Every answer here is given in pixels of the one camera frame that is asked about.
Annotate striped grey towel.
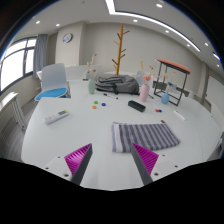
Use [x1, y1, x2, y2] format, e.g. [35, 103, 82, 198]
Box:
[110, 121, 182, 154]

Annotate grey backpack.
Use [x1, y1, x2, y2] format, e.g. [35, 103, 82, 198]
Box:
[94, 74, 140, 96]

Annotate black frame stand orange top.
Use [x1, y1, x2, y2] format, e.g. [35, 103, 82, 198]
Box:
[153, 58, 192, 107]

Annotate pink vase with flowers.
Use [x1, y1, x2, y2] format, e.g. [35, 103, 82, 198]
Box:
[138, 60, 156, 103]

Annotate grey curtain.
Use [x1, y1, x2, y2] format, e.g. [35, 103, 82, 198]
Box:
[32, 33, 49, 80]

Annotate wooden coat rack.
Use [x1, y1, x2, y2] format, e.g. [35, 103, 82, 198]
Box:
[111, 23, 130, 77]

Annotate blue vase with flowers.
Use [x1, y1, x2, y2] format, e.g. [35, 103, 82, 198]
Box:
[160, 71, 175, 105]

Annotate window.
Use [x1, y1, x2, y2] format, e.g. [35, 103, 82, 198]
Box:
[0, 36, 38, 93]

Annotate ceiling light strip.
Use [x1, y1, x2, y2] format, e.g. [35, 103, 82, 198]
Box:
[104, 0, 202, 53]

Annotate round wall clock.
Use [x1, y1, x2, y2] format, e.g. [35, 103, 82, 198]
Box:
[62, 32, 74, 44]

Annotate green vase with dried flowers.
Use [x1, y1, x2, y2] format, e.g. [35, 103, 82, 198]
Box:
[85, 53, 98, 95]

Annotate white chair with blue cushion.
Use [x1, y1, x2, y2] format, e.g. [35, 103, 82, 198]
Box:
[34, 63, 72, 102]

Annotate black rectangular case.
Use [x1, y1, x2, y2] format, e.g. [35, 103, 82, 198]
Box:
[127, 99, 147, 113]

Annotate white marker pen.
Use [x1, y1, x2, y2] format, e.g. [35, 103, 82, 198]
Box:
[173, 109, 187, 121]

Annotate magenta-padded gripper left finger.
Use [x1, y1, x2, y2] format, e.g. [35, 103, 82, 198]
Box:
[42, 143, 94, 186]

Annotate white remote control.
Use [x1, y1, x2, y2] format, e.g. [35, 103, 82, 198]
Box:
[42, 109, 70, 126]

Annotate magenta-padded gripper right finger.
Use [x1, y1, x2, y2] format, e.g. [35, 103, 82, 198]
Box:
[129, 142, 183, 186]

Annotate recessed ceiling lights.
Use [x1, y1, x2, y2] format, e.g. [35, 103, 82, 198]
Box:
[34, 2, 221, 61]

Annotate black marker pen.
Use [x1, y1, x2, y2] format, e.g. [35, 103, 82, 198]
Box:
[102, 92, 119, 100]

